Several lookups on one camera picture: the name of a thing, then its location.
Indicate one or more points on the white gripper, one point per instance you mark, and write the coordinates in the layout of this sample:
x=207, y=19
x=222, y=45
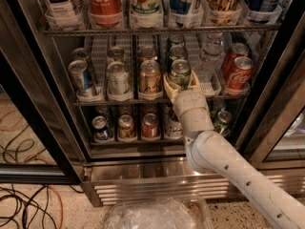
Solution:
x=190, y=101

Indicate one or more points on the green front can shelf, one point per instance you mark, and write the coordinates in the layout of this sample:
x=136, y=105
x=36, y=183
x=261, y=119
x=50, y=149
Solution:
x=180, y=73

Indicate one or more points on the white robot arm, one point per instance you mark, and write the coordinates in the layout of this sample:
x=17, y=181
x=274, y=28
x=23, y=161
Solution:
x=207, y=149

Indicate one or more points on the gold front can middle shelf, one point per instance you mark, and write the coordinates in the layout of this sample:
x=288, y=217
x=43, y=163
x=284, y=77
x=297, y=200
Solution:
x=150, y=77

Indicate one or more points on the clear water bottle middle shelf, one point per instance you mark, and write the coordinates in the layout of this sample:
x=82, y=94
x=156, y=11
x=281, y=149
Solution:
x=211, y=49

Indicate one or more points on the gold rear can middle shelf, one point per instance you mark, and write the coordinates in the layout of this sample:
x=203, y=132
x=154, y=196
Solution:
x=148, y=53

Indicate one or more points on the green rear can middle shelf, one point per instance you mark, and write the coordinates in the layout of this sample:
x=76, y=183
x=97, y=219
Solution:
x=175, y=39

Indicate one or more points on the red can bottom shelf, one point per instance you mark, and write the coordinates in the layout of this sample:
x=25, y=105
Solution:
x=150, y=126

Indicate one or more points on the green can bottom shelf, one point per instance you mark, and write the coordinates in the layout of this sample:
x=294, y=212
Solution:
x=222, y=122

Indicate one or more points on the red front cola can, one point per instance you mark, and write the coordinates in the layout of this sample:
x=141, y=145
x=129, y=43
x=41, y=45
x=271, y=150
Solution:
x=239, y=73

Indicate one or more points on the white front can middle shelf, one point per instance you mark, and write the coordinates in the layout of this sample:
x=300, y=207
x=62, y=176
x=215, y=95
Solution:
x=118, y=79

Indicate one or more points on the red rear cola can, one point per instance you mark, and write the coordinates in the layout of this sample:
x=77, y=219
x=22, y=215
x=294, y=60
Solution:
x=235, y=50

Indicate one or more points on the gold can bottom shelf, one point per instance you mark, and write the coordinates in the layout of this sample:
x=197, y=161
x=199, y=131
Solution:
x=126, y=127

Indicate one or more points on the white rear can middle shelf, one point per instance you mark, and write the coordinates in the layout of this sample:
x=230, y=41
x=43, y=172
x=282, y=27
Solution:
x=115, y=54

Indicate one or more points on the blue white can top shelf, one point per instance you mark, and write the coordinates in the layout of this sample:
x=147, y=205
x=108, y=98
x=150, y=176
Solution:
x=185, y=14

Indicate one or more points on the white green can top shelf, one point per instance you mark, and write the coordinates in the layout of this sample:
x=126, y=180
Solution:
x=145, y=12

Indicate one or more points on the gold black can top shelf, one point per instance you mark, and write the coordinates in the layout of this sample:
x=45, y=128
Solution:
x=223, y=12

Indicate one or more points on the blue can bottom shelf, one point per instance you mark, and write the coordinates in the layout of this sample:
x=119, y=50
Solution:
x=102, y=130

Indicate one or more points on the blue front can middle shelf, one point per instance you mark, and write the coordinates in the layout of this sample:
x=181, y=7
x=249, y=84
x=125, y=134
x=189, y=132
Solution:
x=82, y=78

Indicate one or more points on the right glass fridge door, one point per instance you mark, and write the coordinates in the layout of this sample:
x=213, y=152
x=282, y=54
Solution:
x=266, y=131

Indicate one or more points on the glass fridge door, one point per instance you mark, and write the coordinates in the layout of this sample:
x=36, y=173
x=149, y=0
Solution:
x=266, y=131
x=34, y=77

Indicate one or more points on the blue rear can middle shelf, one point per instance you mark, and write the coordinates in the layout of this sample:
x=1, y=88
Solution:
x=80, y=53

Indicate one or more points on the red cola can top shelf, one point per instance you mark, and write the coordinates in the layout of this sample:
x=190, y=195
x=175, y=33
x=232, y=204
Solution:
x=104, y=12

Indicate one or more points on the steel fridge bottom grille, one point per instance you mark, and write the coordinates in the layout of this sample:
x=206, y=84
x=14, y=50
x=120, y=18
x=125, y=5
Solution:
x=107, y=183

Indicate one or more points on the white labelled can top shelf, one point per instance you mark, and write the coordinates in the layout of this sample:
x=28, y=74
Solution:
x=64, y=13

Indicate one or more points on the left glass fridge door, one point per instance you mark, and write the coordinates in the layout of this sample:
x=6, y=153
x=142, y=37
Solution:
x=34, y=77

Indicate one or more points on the white-capped juice bottle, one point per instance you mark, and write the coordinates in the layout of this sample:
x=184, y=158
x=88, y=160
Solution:
x=173, y=126

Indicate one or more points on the clear plastic bag bin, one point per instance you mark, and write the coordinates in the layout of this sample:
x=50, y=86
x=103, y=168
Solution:
x=189, y=212

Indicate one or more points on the middle wire shelf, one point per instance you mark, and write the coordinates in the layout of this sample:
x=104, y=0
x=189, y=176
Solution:
x=143, y=101

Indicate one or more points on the wire shelf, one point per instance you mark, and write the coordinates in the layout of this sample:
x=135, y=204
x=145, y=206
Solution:
x=231, y=28
x=143, y=101

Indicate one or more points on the top wire shelf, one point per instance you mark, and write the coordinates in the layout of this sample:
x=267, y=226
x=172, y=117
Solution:
x=231, y=28

